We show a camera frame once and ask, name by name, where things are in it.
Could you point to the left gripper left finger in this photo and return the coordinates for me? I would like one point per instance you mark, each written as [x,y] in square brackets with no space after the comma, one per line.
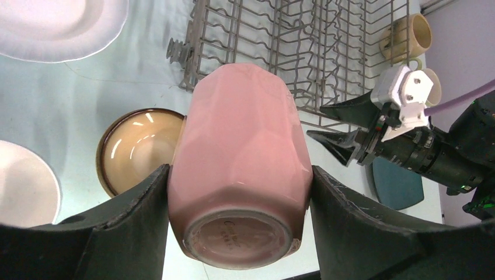
[122,238]

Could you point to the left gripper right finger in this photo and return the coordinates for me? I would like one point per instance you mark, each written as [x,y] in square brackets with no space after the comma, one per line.
[359,238]

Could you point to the white ceramic plate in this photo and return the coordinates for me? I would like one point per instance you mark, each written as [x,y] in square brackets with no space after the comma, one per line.
[59,31]

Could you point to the small white bowl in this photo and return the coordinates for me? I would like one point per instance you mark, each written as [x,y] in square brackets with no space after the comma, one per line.
[30,192]

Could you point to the teal square plate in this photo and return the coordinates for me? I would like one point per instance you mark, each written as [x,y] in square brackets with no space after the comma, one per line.
[396,188]

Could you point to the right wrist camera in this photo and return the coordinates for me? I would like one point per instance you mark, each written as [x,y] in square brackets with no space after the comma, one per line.
[389,89]

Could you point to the brown patterned bowl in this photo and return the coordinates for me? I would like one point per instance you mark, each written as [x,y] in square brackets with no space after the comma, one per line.
[135,145]

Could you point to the grey wire dish rack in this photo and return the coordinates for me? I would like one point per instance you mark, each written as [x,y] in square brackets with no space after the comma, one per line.
[325,51]

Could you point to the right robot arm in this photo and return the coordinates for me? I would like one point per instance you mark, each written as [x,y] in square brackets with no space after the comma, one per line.
[462,159]

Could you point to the light green ceramic mug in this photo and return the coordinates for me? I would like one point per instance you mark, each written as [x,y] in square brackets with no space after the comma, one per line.
[433,87]

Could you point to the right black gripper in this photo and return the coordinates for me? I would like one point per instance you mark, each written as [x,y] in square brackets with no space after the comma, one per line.
[415,150]

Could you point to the pink ceramic mug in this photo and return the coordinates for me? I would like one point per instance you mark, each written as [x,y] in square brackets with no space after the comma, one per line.
[238,187]

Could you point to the tan ceramic mug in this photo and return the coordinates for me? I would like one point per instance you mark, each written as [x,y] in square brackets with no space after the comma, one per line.
[407,37]

